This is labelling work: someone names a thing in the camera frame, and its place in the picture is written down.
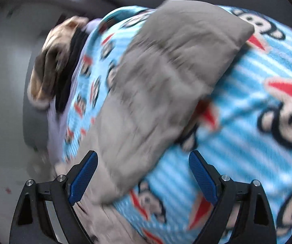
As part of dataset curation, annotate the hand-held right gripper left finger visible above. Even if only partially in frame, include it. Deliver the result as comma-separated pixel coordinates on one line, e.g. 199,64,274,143
9,150,99,244

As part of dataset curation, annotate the black cloth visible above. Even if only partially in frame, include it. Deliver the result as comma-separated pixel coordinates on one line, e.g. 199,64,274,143
55,28,89,113

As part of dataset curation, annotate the tan patterned clothing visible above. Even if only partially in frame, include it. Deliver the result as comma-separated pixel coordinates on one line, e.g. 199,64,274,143
27,16,89,110

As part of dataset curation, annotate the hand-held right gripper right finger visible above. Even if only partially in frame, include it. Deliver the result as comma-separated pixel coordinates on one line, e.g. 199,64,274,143
189,150,277,244

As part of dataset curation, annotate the blue striped monkey print blanket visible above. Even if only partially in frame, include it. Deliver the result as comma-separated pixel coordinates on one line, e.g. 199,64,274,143
62,5,292,244

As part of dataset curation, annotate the beige padded jacket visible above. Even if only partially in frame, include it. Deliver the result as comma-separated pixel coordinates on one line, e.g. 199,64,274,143
54,0,255,244

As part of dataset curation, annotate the purple bedsheet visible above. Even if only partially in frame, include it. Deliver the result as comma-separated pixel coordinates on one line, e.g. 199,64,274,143
47,18,103,166

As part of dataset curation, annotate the grey quilted headboard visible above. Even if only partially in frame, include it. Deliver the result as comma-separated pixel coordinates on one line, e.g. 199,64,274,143
22,91,50,153

